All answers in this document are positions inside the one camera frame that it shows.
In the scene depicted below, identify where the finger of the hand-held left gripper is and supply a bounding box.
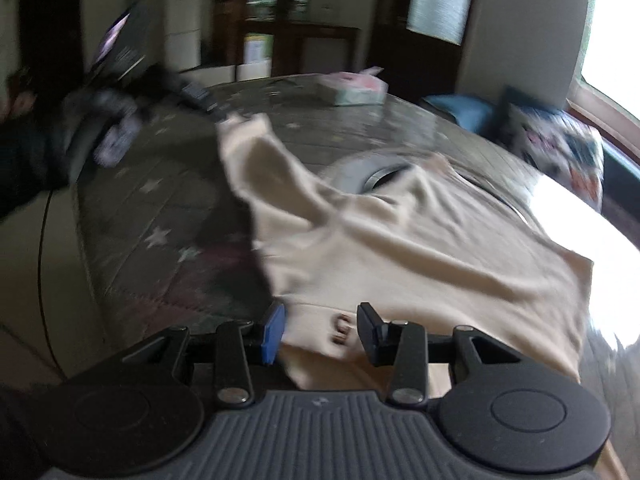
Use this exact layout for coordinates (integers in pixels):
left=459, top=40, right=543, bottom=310
left=145, top=65, right=228, bottom=123

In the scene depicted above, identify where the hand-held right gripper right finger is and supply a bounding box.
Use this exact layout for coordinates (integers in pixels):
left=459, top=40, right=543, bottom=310
left=356, top=302, right=523, bottom=406

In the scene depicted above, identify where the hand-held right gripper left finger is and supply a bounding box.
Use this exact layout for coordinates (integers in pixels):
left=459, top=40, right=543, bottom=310
left=120, top=302, right=287, bottom=408

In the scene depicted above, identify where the cream sweatshirt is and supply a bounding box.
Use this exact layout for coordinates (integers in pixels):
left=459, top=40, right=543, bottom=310
left=217, top=112, right=628, bottom=480

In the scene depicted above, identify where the white refrigerator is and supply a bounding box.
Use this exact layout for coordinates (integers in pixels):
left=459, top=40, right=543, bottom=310
left=165, top=0, right=203, bottom=73

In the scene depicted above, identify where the green white carton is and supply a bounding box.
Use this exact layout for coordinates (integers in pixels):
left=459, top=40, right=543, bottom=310
left=243, top=34, right=274, bottom=64

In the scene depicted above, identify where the dark wooden display cabinet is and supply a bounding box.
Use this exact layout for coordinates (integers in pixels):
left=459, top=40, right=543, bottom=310
left=212, top=0, right=362, bottom=81

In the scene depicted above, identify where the pink green tissue box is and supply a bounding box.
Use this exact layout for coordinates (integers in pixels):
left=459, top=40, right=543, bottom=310
left=316, top=66, right=388, bottom=107

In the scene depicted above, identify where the blue sofa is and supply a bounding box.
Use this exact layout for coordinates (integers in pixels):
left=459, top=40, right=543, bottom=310
left=424, top=91, right=640, bottom=216

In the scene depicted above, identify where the wooden door with frosted glass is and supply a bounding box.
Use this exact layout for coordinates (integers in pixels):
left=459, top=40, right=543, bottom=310
left=372, top=0, right=480, bottom=103

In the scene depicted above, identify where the butterfly print cushion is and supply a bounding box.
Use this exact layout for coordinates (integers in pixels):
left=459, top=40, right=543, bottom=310
left=495, top=86, right=607, bottom=212

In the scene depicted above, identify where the green framed window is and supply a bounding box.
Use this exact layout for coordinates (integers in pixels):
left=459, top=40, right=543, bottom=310
left=579, top=0, right=640, bottom=111

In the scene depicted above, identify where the black cable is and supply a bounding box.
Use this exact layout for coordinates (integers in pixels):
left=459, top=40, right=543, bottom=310
left=40, top=192, right=68, bottom=381

